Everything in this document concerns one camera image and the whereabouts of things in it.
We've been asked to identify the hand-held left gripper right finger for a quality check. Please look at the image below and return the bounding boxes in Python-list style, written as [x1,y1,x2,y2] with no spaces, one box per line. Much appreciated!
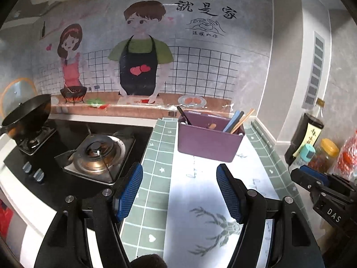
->
[216,164,325,268]

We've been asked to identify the dark soy sauce bottle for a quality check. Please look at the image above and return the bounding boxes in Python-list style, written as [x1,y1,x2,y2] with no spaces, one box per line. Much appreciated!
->
[284,98,326,166]

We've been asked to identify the black gas stove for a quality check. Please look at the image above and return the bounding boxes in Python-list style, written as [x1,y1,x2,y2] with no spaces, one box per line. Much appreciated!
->
[3,119,154,201]

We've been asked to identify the yellow lid chilli jar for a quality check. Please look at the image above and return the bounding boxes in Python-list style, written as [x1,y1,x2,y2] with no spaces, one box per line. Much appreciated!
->
[307,138,340,174]

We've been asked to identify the green checked tablecloth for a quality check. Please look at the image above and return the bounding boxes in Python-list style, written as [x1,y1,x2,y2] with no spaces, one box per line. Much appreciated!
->
[118,117,311,268]

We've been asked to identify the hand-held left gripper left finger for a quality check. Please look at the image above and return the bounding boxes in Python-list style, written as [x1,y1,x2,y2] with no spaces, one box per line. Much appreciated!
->
[33,162,143,268]

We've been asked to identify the orange cap plastic bottle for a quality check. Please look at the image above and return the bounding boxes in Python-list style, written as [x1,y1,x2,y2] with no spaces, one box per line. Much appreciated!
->
[328,130,357,184]

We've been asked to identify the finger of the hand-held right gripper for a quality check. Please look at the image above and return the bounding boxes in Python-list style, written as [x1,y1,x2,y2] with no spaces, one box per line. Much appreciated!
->
[290,169,325,199]
[300,165,331,183]

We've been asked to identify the white vent grille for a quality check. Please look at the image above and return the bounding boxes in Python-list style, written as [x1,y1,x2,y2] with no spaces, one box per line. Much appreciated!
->
[302,31,326,109]

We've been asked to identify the red bag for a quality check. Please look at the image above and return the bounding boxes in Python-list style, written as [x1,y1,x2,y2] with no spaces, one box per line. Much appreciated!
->
[0,199,14,238]

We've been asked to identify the purple utensil box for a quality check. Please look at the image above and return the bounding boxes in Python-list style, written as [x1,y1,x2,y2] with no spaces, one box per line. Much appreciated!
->
[178,110,246,163]

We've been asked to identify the black handled metal spoon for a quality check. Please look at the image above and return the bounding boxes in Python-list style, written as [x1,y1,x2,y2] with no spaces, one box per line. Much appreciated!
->
[176,106,192,126]

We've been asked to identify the cartoon couple wall poster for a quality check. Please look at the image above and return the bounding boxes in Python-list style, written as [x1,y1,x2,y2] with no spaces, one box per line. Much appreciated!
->
[0,0,274,118]

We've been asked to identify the small bottle teal cap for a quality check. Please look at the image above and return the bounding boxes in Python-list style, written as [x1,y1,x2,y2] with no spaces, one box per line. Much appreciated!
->
[290,144,316,171]

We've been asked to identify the glass lid orange rim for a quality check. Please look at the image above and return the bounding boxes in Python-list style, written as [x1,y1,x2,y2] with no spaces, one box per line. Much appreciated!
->
[1,77,39,118]

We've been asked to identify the black wok orange handle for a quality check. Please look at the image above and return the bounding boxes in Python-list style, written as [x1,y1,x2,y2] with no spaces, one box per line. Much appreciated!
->
[0,93,52,138]

